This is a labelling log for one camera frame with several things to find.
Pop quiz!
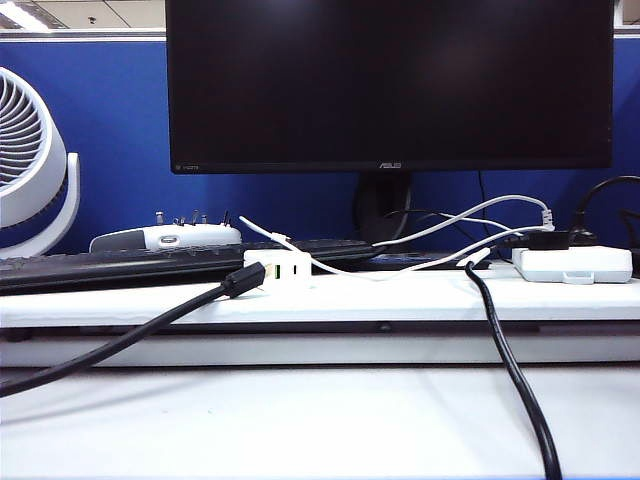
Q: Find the white charging base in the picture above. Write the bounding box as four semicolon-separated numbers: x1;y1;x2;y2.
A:
243;249;313;294

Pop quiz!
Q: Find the white Type-C charging cable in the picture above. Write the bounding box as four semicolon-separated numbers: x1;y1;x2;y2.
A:
238;213;540;282

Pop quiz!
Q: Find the white desk riser shelf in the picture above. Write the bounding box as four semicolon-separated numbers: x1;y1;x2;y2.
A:
0;259;640;369

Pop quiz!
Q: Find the black monitor stand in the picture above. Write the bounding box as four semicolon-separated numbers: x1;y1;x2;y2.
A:
352;172;415;244

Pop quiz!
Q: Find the dark blue mouse pad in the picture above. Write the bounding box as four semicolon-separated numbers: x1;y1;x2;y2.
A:
372;251;474;272

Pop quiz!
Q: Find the white grey handheld device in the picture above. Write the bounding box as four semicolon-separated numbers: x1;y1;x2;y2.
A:
88;209;244;253

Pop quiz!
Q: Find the black ASUS monitor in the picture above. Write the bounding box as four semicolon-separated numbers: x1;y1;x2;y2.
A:
164;0;615;175

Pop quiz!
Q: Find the black keyboard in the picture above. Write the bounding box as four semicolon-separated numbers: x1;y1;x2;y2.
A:
0;238;387;296

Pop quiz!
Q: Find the black plug adapter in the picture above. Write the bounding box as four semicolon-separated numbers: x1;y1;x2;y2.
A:
524;229;572;251

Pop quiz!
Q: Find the blue office partition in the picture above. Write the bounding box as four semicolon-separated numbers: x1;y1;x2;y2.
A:
0;28;640;256

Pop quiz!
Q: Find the white power strip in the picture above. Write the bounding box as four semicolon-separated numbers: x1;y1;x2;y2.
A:
511;245;635;285

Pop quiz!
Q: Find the white desk fan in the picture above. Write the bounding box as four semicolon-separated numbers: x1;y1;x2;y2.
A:
0;66;81;259

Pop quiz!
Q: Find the thin black cable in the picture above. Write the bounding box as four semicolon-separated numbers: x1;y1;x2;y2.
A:
477;169;497;246
383;208;479;242

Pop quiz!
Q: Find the white ethernet cable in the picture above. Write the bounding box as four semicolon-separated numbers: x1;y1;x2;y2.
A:
373;194;557;247

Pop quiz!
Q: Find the black HDMI cable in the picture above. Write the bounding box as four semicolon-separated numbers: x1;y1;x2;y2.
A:
0;261;275;399

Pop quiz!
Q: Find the thick black power cable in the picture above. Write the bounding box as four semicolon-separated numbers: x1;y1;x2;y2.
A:
457;234;565;480

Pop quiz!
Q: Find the black looped cable with plug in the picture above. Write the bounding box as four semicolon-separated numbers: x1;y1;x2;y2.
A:
572;174;640;246

